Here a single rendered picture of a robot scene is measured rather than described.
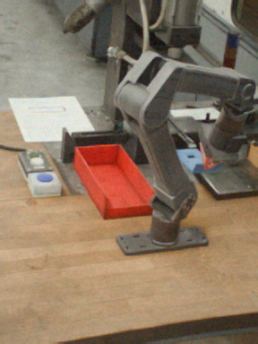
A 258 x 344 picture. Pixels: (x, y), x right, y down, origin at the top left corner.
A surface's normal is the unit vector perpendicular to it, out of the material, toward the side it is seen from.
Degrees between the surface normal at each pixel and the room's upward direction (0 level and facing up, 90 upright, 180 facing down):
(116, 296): 0
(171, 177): 85
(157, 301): 0
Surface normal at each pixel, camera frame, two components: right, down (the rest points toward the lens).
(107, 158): 0.33, 0.44
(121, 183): 0.10, -0.90
